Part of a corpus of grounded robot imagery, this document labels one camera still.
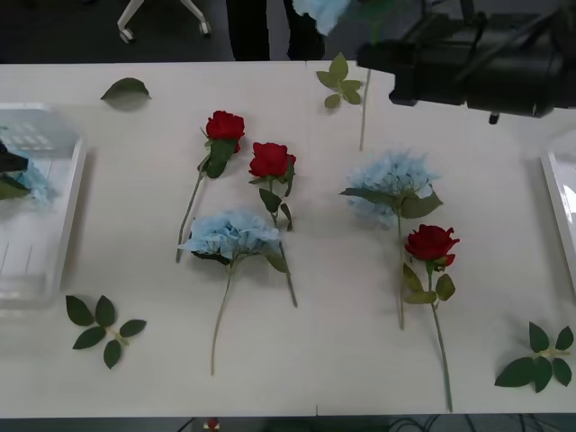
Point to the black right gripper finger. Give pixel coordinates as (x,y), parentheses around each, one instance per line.
(378,48)
(375,64)

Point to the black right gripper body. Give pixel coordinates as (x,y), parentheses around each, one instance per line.
(427,81)

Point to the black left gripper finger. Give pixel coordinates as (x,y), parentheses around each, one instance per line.
(2,146)
(11,163)

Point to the pale blue flower green stem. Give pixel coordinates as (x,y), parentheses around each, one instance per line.
(40,186)
(225,234)
(321,13)
(391,180)

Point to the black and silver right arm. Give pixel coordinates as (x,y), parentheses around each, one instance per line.
(513,85)

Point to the pale green leaf twig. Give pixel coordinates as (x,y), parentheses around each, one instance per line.
(344,85)

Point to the shallow white box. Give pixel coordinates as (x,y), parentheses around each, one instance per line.
(560,202)
(63,216)

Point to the person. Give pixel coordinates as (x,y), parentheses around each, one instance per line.
(247,27)

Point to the single dark green leaf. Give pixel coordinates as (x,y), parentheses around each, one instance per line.
(126,89)

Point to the red rose green stem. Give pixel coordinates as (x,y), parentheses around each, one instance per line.
(429,243)
(270,159)
(225,126)

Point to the dark green leaf twig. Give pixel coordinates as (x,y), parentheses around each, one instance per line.
(80,310)
(522,371)

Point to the white chair base with wheels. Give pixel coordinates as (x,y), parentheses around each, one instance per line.
(126,33)

